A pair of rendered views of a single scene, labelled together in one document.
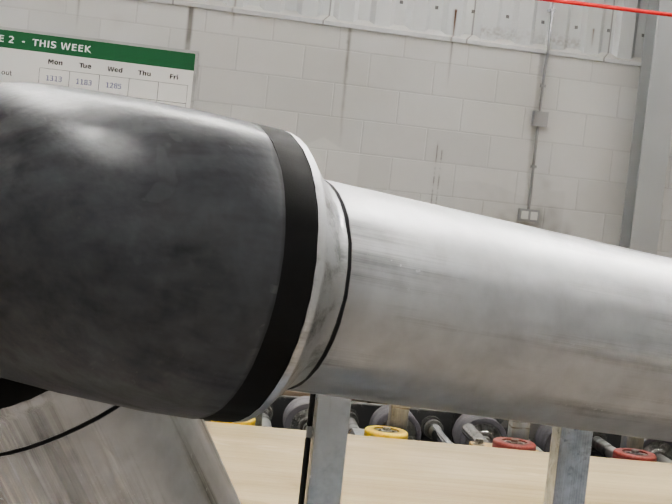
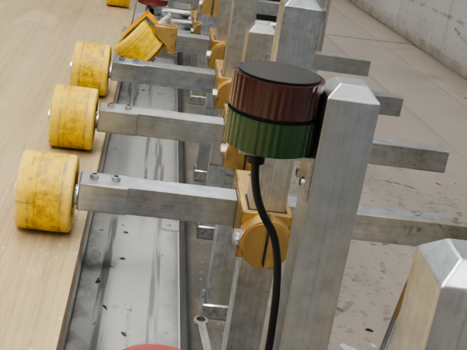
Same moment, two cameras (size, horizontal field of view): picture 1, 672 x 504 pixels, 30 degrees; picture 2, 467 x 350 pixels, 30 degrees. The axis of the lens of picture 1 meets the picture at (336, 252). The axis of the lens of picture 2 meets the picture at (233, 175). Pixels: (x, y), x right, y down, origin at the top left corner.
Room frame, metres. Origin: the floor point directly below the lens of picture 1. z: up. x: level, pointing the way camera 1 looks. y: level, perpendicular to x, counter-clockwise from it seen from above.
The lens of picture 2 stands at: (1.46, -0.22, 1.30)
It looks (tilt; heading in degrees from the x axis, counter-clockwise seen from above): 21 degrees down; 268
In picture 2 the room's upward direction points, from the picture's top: 9 degrees clockwise
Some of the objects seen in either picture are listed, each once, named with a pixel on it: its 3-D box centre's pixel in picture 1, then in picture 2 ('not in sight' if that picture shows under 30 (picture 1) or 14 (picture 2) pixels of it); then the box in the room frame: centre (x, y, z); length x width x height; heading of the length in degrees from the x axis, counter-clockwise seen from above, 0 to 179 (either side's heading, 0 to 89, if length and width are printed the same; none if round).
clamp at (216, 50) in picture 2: not in sight; (222, 49); (1.47, -1.79, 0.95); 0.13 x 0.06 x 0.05; 95
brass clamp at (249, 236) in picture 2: not in sight; (259, 217); (1.40, -1.04, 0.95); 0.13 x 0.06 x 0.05; 95
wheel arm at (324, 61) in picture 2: not in sight; (272, 54); (1.38, -1.81, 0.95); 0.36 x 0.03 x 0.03; 5
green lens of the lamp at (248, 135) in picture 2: not in sight; (270, 126); (1.43, -0.77, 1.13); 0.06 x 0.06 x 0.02
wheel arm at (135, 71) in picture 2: not in sight; (247, 84); (1.42, -1.56, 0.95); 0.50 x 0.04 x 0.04; 5
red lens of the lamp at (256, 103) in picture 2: not in sight; (276, 90); (1.43, -0.77, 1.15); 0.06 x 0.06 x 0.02
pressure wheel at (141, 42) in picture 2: not in sight; (138, 44); (1.62, -1.79, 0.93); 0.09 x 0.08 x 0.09; 5
